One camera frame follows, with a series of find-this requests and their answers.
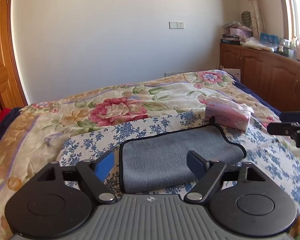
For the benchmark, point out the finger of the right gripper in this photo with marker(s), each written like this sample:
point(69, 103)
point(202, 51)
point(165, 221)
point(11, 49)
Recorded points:
point(290, 116)
point(285, 129)

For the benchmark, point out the clutter pile on cabinet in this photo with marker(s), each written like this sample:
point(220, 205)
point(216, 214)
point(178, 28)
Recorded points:
point(241, 34)

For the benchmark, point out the patterned window curtain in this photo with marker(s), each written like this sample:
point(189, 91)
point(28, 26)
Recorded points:
point(258, 25)

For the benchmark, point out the pink cotton tissue pack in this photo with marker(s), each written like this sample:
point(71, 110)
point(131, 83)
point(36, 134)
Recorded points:
point(230, 115)

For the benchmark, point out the white wall switch socket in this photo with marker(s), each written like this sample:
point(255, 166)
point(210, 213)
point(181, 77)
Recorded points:
point(176, 25)

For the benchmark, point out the white paper beside cabinet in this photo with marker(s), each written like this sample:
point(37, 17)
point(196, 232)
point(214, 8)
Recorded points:
point(233, 72)

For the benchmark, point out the red cloth at bedside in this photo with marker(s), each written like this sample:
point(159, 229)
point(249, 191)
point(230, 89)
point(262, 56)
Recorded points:
point(6, 117)

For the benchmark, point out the dark blue bed sheet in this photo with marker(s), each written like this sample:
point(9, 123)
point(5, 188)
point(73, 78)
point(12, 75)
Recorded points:
point(248, 91)

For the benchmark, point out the blue floral white cloth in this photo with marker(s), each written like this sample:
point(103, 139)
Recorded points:
point(267, 152)

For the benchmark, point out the purple and grey towel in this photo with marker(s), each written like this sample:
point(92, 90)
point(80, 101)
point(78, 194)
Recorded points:
point(156, 161)

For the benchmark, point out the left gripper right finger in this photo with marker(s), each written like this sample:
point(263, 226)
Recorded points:
point(211, 175)

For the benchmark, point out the wooden side cabinet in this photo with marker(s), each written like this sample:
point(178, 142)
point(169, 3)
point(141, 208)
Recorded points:
point(275, 78)

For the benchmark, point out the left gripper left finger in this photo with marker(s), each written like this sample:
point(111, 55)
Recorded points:
point(89, 174)

